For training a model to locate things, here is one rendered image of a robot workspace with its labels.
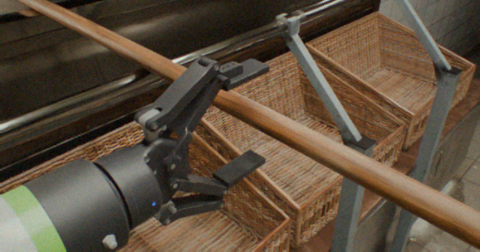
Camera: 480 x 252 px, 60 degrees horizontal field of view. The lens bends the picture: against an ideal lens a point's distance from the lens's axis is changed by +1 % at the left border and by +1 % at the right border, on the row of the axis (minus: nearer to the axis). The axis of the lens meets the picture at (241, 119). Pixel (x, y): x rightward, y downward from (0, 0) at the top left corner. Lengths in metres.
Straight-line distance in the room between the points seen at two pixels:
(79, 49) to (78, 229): 0.74
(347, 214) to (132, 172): 0.71
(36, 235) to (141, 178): 0.10
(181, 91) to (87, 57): 0.68
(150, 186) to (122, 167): 0.03
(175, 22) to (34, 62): 0.39
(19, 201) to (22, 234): 0.03
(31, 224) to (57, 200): 0.02
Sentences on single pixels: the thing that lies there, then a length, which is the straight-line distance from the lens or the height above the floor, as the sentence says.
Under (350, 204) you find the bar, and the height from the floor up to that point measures 0.79.
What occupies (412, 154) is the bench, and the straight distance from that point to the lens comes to 1.56.
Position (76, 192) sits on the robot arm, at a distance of 0.37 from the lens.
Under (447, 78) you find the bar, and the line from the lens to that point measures 1.30.
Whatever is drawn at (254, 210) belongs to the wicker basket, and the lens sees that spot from 1.10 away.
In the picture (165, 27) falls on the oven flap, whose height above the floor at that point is 1.06.
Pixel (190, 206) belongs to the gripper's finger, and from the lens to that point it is 0.49.
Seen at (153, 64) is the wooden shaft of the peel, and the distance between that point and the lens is 0.64.
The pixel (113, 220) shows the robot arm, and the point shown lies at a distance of 0.37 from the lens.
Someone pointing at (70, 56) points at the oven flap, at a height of 1.06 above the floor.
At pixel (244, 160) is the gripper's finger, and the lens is 0.54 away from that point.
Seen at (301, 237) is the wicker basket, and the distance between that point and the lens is 1.13.
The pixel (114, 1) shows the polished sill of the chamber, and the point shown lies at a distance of 1.05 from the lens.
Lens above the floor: 1.46
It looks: 33 degrees down
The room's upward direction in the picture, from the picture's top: straight up
